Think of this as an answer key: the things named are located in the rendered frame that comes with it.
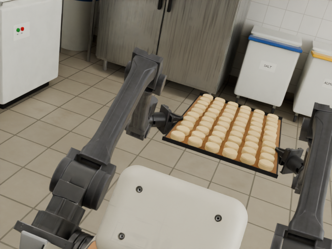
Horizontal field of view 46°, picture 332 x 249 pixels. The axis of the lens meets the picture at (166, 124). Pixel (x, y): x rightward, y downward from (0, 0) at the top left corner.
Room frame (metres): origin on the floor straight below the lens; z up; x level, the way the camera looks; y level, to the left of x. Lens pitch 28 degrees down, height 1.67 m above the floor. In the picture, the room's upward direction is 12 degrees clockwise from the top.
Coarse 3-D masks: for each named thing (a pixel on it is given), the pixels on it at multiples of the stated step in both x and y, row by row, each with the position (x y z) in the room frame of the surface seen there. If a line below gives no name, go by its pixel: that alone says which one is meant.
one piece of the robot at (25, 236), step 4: (24, 232) 0.48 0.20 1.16; (28, 232) 0.48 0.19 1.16; (24, 236) 0.47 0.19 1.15; (28, 236) 0.47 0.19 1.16; (32, 236) 0.47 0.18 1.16; (36, 236) 0.47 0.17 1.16; (20, 240) 0.47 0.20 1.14; (24, 240) 0.47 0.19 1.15; (28, 240) 0.47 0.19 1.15; (32, 240) 0.47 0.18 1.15; (36, 240) 0.47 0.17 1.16; (40, 240) 0.47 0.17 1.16; (44, 240) 0.47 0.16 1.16; (20, 244) 0.47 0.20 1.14; (24, 244) 0.47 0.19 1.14; (28, 244) 0.47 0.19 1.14; (32, 244) 0.47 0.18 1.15; (36, 244) 0.47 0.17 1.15; (40, 244) 0.47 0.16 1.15; (44, 244) 0.46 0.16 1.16; (20, 248) 0.47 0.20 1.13; (24, 248) 0.47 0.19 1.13; (28, 248) 0.47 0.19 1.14; (32, 248) 0.47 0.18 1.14; (36, 248) 0.47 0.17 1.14; (40, 248) 0.46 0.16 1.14
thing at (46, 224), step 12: (48, 204) 0.55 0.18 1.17; (60, 204) 0.54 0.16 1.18; (72, 204) 0.55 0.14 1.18; (36, 216) 0.54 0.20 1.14; (48, 216) 0.52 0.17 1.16; (60, 216) 0.53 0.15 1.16; (72, 216) 0.54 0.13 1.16; (24, 228) 0.50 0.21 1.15; (36, 228) 0.50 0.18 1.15; (48, 228) 0.50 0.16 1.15; (60, 228) 0.51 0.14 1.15; (72, 228) 0.52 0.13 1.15; (48, 240) 0.49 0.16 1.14; (60, 240) 0.49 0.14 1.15
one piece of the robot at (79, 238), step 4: (76, 232) 0.51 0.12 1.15; (80, 232) 0.52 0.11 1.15; (84, 232) 0.53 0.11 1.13; (72, 236) 0.50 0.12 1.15; (76, 236) 0.50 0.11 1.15; (80, 236) 0.51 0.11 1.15; (84, 236) 0.51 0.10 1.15; (88, 236) 0.52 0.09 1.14; (92, 236) 0.52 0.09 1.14; (68, 240) 0.49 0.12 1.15; (72, 240) 0.49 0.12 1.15; (76, 240) 0.50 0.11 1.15; (80, 240) 0.49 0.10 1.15; (84, 240) 0.50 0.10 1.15; (88, 240) 0.50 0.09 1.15; (92, 240) 0.50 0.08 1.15; (76, 244) 0.49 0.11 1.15; (80, 244) 0.49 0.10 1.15; (84, 244) 0.49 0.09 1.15; (88, 244) 0.49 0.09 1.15; (92, 244) 0.48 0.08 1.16; (76, 248) 0.48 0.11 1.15; (80, 248) 0.48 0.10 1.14; (84, 248) 0.48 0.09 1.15; (88, 248) 0.47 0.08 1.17; (92, 248) 0.47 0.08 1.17; (96, 248) 0.47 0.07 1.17
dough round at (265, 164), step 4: (260, 160) 1.13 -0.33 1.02; (264, 160) 1.14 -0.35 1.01; (260, 164) 1.11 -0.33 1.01; (264, 164) 1.11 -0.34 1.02; (268, 164) 1.11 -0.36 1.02; (272, 164) 1.12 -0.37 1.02; (260, 168) 1.11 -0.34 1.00; (264, 168) 1.10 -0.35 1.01; (268, 168) 1.10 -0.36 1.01; (272, 168) 1.11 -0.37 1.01
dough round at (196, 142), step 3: (189, 138) 1.17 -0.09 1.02; (192, 138) 1.18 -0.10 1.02; (195, 138) 1.18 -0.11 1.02; (198, 138) 1.19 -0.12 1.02; (189, 141) 1.16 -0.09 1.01; (192, 141) 1.16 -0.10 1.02; (195, 141) 1.16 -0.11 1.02; (198, 141) 1.16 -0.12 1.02; (201, 141) 1.17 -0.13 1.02; (189, 144) 1.16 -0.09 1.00; (192, 144) 1.15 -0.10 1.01; (195, 144) 1.15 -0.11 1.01; (198, 144) 1.15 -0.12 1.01; (201, 144) 1.16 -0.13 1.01; (198, 147) 1.15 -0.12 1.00
